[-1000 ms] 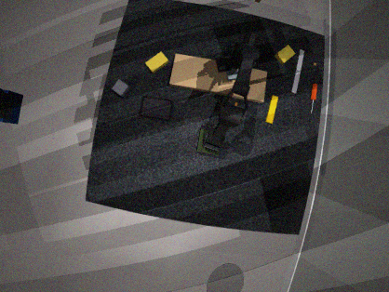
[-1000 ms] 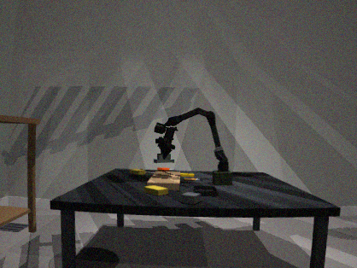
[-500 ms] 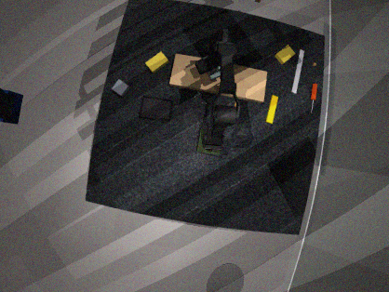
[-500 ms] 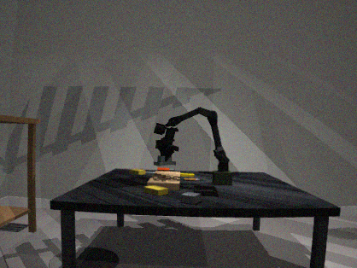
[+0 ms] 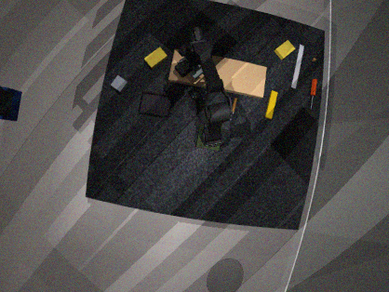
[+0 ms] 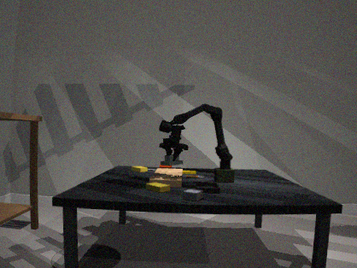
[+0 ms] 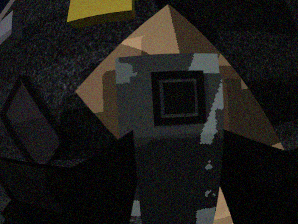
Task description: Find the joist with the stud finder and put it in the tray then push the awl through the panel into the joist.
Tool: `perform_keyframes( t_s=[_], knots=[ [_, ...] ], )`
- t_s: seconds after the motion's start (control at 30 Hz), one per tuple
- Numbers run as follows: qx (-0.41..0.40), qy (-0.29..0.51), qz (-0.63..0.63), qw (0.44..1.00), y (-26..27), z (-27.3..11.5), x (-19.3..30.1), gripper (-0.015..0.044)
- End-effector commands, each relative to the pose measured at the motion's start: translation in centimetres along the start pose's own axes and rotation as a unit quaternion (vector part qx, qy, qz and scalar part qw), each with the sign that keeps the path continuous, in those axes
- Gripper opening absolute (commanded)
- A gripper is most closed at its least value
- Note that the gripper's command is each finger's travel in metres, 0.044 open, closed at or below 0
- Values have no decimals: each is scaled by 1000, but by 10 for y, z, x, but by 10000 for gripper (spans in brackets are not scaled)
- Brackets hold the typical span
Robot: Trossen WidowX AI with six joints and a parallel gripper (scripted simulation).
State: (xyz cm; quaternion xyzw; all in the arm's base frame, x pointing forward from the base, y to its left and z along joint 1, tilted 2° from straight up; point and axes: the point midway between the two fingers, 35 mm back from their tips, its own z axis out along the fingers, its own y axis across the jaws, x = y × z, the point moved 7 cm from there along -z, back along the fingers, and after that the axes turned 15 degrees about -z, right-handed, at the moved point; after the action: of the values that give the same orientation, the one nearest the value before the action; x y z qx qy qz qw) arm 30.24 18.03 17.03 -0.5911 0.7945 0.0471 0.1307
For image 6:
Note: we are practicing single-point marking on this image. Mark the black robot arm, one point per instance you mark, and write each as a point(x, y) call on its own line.
point(216, 114)

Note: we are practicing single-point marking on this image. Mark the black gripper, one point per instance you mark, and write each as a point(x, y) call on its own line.
point(178, 148)

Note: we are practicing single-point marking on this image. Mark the yellow rectangular block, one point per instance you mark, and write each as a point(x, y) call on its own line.
point(157, 187)
point(139, 169)

